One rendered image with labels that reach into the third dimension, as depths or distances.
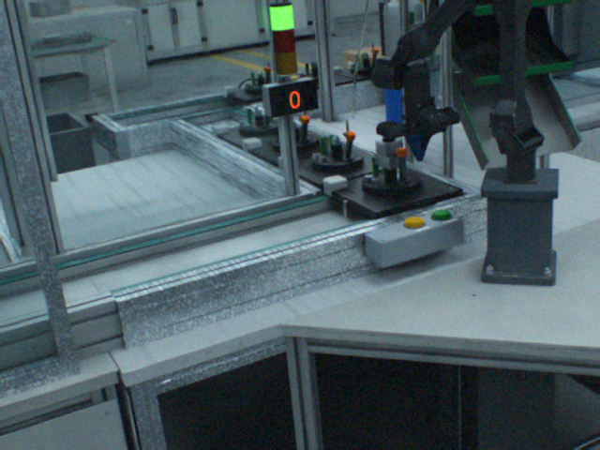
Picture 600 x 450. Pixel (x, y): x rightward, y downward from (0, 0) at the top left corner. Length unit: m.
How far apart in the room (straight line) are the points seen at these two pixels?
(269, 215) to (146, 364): 0.55
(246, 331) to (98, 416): 0.31
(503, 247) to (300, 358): 0.46
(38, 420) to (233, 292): 0.43
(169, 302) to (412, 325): 0.46
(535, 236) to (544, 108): 0.59
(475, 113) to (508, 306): 0.62
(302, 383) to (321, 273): 0.23
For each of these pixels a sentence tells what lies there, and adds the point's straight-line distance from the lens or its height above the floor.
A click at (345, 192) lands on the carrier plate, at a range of 1.88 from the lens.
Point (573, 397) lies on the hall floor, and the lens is 2.87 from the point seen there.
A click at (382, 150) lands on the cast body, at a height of 1.07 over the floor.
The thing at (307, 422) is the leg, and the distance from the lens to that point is 1.66.
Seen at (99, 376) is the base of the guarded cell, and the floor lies 0.86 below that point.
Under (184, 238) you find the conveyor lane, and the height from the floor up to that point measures 0.94.
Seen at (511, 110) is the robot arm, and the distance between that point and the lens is 1.58.
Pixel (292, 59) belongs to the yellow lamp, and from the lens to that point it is 1.80.
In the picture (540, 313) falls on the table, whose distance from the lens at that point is 1.54.
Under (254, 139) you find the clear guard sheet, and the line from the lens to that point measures 1.85.
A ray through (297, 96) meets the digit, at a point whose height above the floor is 1.21.
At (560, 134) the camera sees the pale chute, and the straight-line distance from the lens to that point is 2.10.
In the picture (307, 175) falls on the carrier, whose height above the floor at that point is 0.97.
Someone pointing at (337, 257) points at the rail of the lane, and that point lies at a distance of 1.64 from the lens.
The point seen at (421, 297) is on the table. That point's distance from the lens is 1.60.
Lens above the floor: 1.58
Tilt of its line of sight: 21 degrees down
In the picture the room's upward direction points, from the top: 5 degrees counter-clockwise
